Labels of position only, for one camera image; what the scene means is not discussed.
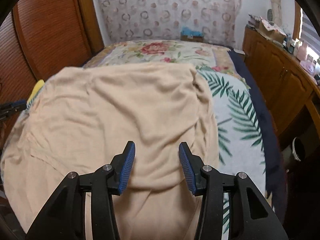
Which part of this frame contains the beige printed t-shirt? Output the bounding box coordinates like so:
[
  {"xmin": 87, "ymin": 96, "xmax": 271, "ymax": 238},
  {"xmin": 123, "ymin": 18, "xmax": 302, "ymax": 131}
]
[{"xmin": 1, "ymin": 62, "xmax": 219, "ymax": 239}]

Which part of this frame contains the yellow pikachu plush toy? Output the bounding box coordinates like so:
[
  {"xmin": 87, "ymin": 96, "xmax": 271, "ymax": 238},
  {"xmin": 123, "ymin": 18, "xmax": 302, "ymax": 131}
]
[{"xmin": 27, "ymin": 79, "xmax": 45, "ymax": 108}]

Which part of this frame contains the palm leaf print blanket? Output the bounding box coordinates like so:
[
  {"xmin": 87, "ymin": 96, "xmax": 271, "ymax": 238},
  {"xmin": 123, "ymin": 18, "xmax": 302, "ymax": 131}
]
[{"xmin": 195, "ymin": 64, "xmax": 270, "ymax": 235}]

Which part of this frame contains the dark blue bed sheet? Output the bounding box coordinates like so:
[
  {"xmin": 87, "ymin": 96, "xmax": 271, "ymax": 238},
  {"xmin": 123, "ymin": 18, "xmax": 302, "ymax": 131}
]
[{"xmin": 228, "ymin": 50, "xmax": 287, "ymax": 223}]

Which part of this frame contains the brown louvered wardrobe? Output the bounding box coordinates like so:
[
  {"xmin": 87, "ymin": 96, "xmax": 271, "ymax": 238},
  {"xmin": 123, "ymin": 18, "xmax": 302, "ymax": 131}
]
[{"xmin": 0, "ymin": 0, "xmax": 105, "ymax": 151}]

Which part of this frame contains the wooden sideboard cabinet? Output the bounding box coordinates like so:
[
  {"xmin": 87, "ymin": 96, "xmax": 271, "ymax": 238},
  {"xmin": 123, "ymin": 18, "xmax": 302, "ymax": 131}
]
[{"xmin": 242, "ymin": 27, "xmax": 319, "ymax": 136}]

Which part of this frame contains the pink circle pattern curtain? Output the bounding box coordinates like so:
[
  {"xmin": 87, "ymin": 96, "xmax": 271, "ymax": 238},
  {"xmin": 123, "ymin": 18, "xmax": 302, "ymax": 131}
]
[{"xmin": 98, "ymin": 0, "xmax": 242, "ymax": 47}]

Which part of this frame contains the cardboard box with blue items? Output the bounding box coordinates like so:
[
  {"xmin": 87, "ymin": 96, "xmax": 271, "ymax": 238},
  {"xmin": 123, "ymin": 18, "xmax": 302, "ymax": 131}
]
[{"xmin": 180, "ymin": 27, "xmax": 204, "ymax": 43}]

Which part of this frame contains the pink bottle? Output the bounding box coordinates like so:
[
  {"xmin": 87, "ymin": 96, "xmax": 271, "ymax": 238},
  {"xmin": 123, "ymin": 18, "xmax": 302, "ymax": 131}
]
[{"xmin": 296, "ymin": 41, "xmax": 309, "ymax": 61}]

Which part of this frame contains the open cardboard box on cabinet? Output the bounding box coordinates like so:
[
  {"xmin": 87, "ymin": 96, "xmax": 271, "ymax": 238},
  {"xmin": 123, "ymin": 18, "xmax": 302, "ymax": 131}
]
[{"xmin": 257, "ymin": 17, "xmax": 286, "ymax": 43}]

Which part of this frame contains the small round fan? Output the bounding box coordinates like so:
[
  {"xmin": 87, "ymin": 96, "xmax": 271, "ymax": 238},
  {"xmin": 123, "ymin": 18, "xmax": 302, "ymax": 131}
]
[{"xmin": 267, "ymin": 9, "xmax": 273, "ymax": 22}]

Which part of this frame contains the grey zebra window blind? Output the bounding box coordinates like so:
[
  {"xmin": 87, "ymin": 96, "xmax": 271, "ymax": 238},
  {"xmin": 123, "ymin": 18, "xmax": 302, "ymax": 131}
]
[{"xmin": 300, "ymin": 11, "xmax": 320, "ymax": 55}]

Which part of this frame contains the beige tied window curtain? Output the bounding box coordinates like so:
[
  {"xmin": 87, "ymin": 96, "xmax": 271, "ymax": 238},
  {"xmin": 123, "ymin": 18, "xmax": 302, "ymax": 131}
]
[{"xmin": 265, "ymin": 0, "xmax": 283, "ymax": 27}]

